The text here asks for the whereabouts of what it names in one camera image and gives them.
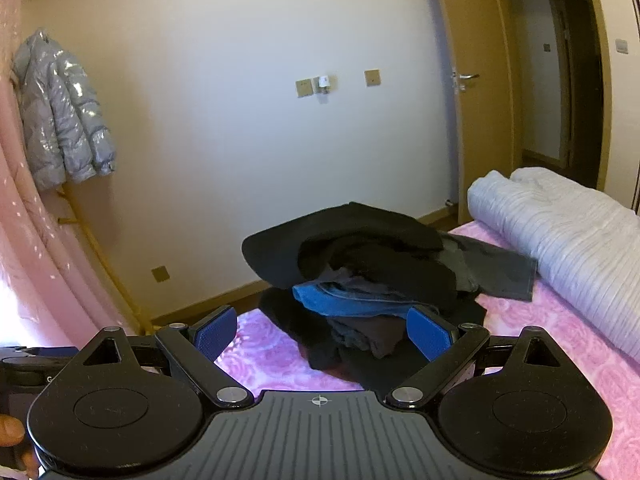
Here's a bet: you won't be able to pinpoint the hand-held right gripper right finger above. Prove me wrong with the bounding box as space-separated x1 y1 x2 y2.
385 306 565 408

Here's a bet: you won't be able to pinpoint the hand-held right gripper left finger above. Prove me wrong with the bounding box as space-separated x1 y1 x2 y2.
80 305 253 408

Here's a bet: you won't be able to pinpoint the person's left hand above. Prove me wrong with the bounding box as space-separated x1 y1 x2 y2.
0 414 39 479

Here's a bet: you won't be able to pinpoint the grey-brown folded garment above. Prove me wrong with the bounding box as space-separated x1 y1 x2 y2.
307 314 408 370

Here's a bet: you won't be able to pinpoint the black cloth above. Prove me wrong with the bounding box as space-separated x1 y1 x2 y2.
259 286 489 392

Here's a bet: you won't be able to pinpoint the blue jeans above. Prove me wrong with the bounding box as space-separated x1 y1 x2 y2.
292 280 426 319

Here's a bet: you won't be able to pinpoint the dark grey pants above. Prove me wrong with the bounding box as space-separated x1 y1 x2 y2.
440 232 540 302

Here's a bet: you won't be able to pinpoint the pink rose-print bed sheet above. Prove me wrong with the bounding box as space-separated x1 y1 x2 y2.
215 220 640 480

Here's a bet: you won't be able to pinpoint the pink curtain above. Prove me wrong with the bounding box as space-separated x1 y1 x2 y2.
0 0 146 352

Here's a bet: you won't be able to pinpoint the light grey striped quilt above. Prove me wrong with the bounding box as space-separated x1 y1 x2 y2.
467 167 640 356

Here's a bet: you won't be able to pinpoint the wooden door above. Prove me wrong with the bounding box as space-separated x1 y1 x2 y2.
430 0 523 224

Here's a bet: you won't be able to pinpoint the silver puffer jacket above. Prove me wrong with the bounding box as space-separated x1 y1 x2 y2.
11 30 117 192

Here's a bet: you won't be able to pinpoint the metal door handle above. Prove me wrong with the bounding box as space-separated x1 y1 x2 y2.
451 67 481 92

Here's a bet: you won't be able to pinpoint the wooden door frame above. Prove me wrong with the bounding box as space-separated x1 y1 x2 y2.
580 0 615 195

